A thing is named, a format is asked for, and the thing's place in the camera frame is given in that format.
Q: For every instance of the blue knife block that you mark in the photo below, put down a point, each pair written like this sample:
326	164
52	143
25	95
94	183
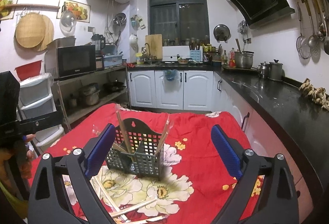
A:
196	55

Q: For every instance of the hanging strainer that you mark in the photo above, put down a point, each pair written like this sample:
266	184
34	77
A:
301	42

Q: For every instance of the bare wooden chopsticks in basket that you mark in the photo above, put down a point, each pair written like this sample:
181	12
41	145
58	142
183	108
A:
119	148

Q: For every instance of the dark kitchen window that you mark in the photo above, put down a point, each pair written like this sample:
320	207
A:
178	20

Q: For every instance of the metal storage shelf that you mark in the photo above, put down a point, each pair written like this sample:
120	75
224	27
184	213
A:
113	87

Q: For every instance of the dark green utensil basket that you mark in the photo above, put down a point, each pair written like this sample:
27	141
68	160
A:
145	160

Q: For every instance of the white lower cabinets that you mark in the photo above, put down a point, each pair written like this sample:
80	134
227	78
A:
189	90

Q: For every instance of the pot on shelf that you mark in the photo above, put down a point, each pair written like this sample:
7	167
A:
89	94

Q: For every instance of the wooden cutting board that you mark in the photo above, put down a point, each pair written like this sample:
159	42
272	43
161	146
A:
155	45

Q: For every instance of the steel kettle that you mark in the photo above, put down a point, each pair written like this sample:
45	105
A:
263	70

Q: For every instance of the round bamboo tray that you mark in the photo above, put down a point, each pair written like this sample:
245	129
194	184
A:
30	30

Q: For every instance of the plastic drawer tower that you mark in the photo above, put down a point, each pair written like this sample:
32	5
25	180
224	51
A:
36	99

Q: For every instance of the ginger root pile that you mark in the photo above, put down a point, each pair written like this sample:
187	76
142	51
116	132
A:
316	95

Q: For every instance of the wrapped chopsticks pile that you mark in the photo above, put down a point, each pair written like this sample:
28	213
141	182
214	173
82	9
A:
167	128

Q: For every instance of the black microwave oven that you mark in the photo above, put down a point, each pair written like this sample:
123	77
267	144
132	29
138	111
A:
62	62

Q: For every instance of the large steel stockpot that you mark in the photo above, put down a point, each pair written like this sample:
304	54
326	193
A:
244	59

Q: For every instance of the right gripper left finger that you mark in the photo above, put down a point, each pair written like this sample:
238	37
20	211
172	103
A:
49	202

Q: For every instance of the chopsticks pair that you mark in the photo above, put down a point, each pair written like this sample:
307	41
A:
123	130

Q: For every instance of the hanging steel ladle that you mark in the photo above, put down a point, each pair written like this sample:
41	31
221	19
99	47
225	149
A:
313	40

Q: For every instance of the steel lidded pot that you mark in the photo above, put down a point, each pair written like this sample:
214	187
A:
275	70

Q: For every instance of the hanging pot lid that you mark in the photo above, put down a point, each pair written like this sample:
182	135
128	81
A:
221	33

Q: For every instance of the red plastic basin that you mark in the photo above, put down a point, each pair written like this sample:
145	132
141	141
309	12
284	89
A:
28	70

